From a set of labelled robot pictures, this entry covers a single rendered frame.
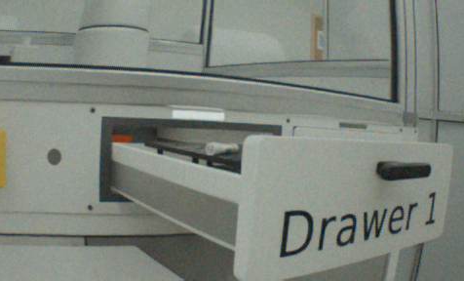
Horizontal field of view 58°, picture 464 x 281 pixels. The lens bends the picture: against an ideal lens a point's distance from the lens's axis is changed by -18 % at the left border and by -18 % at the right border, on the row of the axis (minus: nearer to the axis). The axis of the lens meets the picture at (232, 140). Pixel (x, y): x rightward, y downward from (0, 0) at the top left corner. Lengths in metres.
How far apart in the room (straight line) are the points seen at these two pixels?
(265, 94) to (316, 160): 0.39
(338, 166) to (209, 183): 0.11
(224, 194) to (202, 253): 0.36
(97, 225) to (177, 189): 0.22
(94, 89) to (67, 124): 0.06
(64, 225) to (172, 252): 0.18
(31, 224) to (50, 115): 0.15
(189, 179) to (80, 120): 0.22
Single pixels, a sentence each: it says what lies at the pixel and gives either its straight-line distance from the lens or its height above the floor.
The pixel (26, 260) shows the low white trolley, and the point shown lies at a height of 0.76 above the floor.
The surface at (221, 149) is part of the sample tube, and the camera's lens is 0.52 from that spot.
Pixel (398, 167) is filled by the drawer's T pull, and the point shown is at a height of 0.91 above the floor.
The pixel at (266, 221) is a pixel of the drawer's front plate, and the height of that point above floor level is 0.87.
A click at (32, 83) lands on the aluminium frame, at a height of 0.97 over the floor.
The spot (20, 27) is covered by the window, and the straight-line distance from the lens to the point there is 0.64.
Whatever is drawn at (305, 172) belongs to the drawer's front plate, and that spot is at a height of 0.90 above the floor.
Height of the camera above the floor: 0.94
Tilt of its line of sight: 3 degrees down
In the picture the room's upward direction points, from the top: 4 degrees clockwise
